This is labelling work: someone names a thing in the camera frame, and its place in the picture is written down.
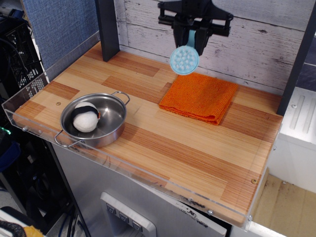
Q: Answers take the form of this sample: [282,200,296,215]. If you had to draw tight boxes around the dark grey post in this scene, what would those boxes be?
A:
[276,3,316,116]
[95,0,120,62]

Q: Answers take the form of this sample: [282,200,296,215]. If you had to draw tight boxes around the yellow object bottom left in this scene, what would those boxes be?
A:
[23,226,44,237]

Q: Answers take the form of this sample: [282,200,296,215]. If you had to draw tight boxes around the white side unit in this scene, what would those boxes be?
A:
[267,87,316,193]

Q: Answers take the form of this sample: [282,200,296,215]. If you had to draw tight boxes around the blue fabric partition panel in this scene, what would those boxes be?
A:
[22,0,98,69]

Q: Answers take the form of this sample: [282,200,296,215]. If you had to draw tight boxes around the clear acrylic table guard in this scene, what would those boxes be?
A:
[3,43,282,229]

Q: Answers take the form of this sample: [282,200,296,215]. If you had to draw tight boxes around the dark grey right post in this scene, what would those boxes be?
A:
[276,3,316,116]

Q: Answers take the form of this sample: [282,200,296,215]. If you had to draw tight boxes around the light blue scrub brush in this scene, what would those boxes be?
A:
[170,30,199,76]

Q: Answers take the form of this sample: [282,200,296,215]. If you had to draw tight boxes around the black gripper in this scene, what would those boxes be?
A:
[158,0,234,56]

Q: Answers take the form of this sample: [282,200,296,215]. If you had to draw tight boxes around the orange folded cloth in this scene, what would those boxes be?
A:
[159,73,238,125]

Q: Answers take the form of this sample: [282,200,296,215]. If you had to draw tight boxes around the black and white plush ball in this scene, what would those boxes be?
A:
[71,102,100,133]

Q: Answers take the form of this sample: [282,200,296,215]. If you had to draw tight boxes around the stainless steel pot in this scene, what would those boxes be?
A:
[54,91,130,149]

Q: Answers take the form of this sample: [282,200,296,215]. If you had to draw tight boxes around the black plastic crate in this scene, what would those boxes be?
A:
[0,20,46,100]

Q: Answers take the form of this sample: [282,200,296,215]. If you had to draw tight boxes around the dark grey left post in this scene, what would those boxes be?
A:
[95,0,120,62]

